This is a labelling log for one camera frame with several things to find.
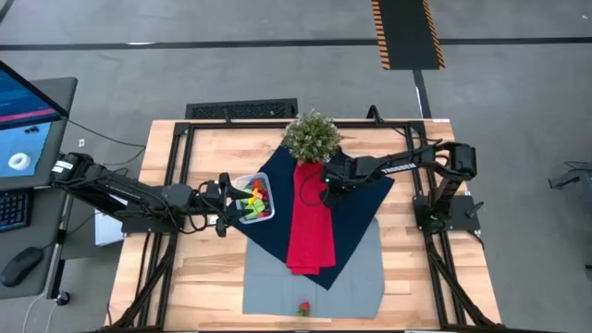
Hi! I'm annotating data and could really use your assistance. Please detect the black metal table frame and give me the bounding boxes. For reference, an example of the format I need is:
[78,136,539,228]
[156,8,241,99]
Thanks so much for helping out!
[105,105,506,333]

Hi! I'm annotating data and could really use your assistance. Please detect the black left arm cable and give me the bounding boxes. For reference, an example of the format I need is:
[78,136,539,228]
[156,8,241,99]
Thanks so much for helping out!
[180,203,221,236]

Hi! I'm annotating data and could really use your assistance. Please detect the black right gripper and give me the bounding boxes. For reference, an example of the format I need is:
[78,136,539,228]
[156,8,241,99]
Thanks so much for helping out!
[320,152,374,208]

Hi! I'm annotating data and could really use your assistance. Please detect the white paper sheet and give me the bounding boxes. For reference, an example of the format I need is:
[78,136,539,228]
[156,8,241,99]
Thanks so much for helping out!
[93,191,133,248]

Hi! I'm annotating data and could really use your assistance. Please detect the computer monitor with blue screen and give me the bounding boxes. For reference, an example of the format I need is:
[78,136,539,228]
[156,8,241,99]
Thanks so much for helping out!
[0,59,71,191]

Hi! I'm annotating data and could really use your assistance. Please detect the black monitor cable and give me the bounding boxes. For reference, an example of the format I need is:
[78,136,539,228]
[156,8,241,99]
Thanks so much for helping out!
[63,116,147,150]

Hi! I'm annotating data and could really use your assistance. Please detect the black keyboard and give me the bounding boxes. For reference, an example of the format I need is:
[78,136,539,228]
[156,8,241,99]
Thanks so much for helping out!
[0,188,34,233]
[184,97,300,121]

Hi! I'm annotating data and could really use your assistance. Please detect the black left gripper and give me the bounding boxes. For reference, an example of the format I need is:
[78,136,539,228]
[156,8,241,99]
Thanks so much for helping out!
[198,172,255,239]

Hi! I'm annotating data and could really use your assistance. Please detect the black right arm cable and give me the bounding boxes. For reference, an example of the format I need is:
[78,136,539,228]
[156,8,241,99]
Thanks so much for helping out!
[298,168,330,208]

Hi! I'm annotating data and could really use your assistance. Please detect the green potted plant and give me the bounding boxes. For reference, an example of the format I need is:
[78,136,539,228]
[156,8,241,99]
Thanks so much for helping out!
[280,108,344,166]

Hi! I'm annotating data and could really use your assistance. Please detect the black computer mouse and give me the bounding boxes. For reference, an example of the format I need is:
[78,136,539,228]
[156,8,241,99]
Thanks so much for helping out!
[0,245,44,290]

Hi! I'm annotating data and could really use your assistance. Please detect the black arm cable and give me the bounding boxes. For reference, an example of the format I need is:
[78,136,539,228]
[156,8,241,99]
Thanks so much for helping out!
[298,168,330,208]
[180,203,221,236]

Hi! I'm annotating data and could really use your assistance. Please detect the black floor stand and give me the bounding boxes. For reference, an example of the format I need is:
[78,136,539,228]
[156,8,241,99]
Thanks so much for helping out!
[547,160,592,191]

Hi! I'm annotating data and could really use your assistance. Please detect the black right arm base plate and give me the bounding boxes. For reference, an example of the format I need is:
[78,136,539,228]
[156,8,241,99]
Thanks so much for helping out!
[413,193,483,233]

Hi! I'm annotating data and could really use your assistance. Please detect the clear plastic tupperware container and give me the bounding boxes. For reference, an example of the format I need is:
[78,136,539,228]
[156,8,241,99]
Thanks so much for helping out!
[232,171,277,226]

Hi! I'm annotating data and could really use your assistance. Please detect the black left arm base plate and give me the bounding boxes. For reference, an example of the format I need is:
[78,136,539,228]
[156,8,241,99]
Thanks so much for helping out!
[120,197,187,236]

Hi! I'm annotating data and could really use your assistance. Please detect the grey desk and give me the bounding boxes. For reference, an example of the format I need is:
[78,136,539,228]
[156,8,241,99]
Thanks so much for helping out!
[0,76,80,301]

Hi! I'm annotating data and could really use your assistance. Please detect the black floor mat orange stripes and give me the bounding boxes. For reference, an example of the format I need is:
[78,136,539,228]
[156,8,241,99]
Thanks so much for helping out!
[370,0,447,71]

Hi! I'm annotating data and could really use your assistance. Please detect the black power cable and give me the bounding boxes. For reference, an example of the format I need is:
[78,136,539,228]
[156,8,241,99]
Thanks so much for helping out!
[390,123,448,147]

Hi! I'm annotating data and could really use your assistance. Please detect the white cable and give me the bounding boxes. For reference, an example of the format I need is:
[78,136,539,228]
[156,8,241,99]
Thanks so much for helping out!
[20,289,59,333]

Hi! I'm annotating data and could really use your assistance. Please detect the red cloth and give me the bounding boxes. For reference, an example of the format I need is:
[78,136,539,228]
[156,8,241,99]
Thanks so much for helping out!
[285,161,338,277]

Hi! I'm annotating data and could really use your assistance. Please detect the navy blue cloth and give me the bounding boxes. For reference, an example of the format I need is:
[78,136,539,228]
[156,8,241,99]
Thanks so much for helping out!
[228,145,396,291]

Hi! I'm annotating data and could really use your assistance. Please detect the grey cloth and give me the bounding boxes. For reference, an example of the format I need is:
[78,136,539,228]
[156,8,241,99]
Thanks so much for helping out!
[241,217,386,320]

